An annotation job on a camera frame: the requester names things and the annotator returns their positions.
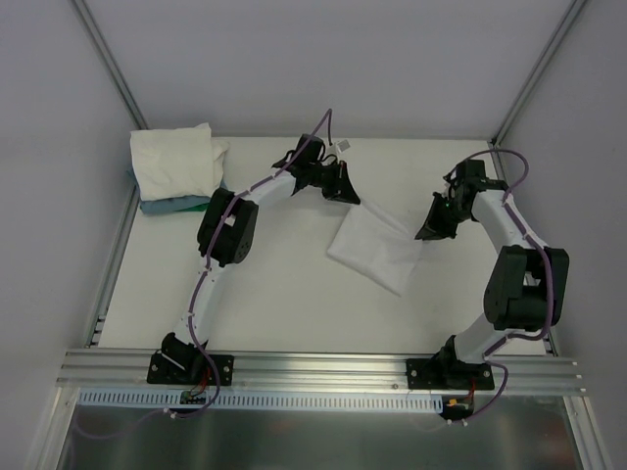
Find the left aluminium frame post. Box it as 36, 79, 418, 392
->
69, 0, 149, 130

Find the folded blue t shirt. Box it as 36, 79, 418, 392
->
139, 196, 211, 215

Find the aluminium frame post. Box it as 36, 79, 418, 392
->
489, 0, 589, 146
69, 0, 149, 130

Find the folded white t shirt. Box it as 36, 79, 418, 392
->
130, 122, 230, 201

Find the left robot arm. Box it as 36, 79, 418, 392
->
147, 134, 361, 385

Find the white t shirt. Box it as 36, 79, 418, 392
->
327, 200, 423, 297
130, 122, 230, 201

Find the right aluminium frame post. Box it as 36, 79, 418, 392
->
489, 0, 589, 146

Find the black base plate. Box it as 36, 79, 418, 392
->
406, 357, 495, 391
146, 351, 234, 386

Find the aluminium front rail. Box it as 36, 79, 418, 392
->
56, 349, 587, 396

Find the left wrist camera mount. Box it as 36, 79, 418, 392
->
329, 139, 351, 159

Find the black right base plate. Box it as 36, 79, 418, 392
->
406, 357, 495, 391

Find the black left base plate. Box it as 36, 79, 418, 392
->
146, 351, 234, 386

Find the folded green t shirt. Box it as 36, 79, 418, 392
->
187, 203, 209, 212

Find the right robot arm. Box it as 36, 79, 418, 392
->
406, 153, 569, 390

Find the white slotted cable duct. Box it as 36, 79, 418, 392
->
77, 388, 444, 414

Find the left side aluminium rail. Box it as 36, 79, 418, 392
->
81, 186, 139, 349

